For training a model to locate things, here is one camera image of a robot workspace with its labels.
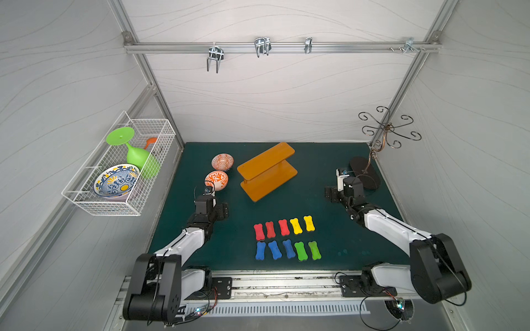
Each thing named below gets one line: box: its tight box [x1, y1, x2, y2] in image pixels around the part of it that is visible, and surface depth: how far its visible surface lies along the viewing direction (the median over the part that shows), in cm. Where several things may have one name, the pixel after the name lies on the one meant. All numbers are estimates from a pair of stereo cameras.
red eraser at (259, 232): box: [253, 223, 265, 241], surface depth 88 cm
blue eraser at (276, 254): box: [268, 240, 283, 260], surface depth 82 cm
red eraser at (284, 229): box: [278, 219, 290, 236], surface depth 88 cm
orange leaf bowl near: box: [204, 170, 229, 192], surface depth 103 cm
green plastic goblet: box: [106, 126, 161, 179], surface depth 64 cm
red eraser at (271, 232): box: [265, 221, 277, 238], surface depth 88 cm
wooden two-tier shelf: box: [236, 142, 299, 203], surface depth 100 cm
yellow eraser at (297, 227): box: [289, 217, 303, 235], surface depth 89 cm
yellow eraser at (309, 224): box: [303, 215, 316, 232], surface depth 90 cm
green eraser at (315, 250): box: [308, 240, 322, 260], surface depth 82 cm
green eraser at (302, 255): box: [293, 241, 309, 262], surface depth 82 cm
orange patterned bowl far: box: [211, 152, 235, 172], surface depth 111 cm
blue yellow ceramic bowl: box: [93, 163, 141, 201], surface depth 63 cm
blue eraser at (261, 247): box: [255, 241, 266, 260], surface depth 82 cm
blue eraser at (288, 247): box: [282, 239, 296, 259], surface depth 83 cm
